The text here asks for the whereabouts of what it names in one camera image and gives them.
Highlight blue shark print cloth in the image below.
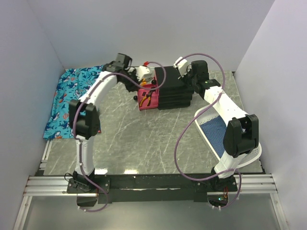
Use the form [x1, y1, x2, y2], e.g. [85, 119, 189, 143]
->
[43, 65, 102, 140]

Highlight blue checkered cloth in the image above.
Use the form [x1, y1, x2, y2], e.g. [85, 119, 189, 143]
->
[200, 116, 226, 158]

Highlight aluminium rail frame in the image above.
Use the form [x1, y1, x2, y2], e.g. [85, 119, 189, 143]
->
[13, 138, 288, 230]

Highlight white perforated basket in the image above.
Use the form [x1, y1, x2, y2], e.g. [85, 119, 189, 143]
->
[195, 108, 262, 168]

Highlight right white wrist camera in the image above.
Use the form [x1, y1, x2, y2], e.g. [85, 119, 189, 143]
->
[173, 57, 189, 78]

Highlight black base crossbar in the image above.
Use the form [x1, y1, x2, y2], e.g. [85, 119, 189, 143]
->
[67, 174, 237, 207]

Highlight black drawer cabinet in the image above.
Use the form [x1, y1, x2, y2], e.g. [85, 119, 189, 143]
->
[157, 66, 194, 110]

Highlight pink top drawer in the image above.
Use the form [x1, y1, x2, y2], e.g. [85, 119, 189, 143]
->
[151, 76, 157, 87]

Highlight pink bottom drawer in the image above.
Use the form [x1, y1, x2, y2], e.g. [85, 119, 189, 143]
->
[133, 84, 159, 111]

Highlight pink drawer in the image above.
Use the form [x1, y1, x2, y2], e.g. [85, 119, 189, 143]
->
[133, 84, 159, 111]
[151, 76, 157, 87]

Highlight yellow black needle-nose pliers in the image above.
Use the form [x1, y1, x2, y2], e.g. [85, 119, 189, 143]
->
[139, 90, 155, 107]

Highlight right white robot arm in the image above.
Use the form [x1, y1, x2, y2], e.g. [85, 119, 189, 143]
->
[174, 57, 259, 191]

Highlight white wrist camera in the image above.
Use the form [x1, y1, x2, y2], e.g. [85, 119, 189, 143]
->
[136, 62, 154, 82]
[173, 57, 189, 78]

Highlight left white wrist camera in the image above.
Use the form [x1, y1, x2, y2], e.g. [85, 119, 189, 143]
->
[136, 62, 154, 82]

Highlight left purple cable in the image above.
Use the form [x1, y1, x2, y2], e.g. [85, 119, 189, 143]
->
[73, 61, 166, 213]

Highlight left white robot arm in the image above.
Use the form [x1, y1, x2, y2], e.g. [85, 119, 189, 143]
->
[69, 53, 139, 193]

